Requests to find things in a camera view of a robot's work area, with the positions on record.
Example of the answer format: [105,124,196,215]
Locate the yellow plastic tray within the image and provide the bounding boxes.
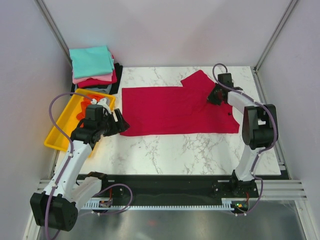
[43,87,117,158]

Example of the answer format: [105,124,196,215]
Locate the crimson red t-shirt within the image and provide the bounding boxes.
[122,70,240,137]

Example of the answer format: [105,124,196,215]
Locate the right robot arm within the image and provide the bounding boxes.
[207,72,279,198]

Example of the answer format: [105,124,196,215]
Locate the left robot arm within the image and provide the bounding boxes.
[30,104,130,232]

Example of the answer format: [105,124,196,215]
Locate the orange t-shirt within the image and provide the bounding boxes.
[76,94,104,121]

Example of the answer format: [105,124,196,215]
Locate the folded grey-blue t-shirt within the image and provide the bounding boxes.
[85,84,112,95]

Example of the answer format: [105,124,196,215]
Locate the folded black t-shirt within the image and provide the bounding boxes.
[71,62,123,95]

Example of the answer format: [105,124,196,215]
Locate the folded red t-shirt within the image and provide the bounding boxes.
[76,70,117,89]

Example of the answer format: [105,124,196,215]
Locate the folded pink t-shirt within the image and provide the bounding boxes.
[72,73,113,84]

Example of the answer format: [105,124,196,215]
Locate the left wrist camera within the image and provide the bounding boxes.
[90,97,112,113]

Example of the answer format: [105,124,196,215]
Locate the right aluminium frame post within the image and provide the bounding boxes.
[253,0,300,72]

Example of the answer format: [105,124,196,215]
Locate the aluminium frame post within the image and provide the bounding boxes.
[253,0,300,72]
[34,0,72,66]

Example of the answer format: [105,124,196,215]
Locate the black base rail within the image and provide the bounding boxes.
[99,174,260,207]

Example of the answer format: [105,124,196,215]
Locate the aluminium front rail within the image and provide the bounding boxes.
[34,178,308,201]

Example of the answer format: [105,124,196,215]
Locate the white slotted cable duct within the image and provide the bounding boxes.
[81,198,248,211]

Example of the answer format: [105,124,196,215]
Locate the left aluminium frame post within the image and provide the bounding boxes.
[34,0,72,66]

